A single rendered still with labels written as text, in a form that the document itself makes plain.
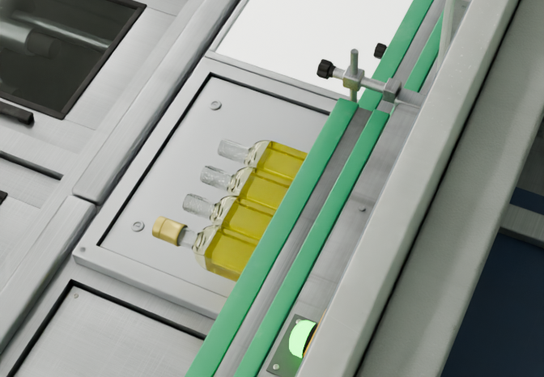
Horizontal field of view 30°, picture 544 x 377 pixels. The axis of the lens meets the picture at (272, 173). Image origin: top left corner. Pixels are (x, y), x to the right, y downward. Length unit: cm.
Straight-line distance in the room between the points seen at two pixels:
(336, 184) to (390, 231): 57
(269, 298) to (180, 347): 34
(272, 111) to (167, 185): 24
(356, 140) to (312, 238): 18
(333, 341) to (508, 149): 26
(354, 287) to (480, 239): 13
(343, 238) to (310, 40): 67
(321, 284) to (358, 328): 50
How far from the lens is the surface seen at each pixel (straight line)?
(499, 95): 96
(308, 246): 135
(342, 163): 143
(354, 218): 135
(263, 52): 191
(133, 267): 166
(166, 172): 176
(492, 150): 93
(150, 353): 163
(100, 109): 192
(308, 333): 120
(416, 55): 168
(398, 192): 85
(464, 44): 94
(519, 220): 137
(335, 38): 193
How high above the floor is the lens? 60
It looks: 16 degrees up
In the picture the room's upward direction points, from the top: 70 degrees counter-clockwise
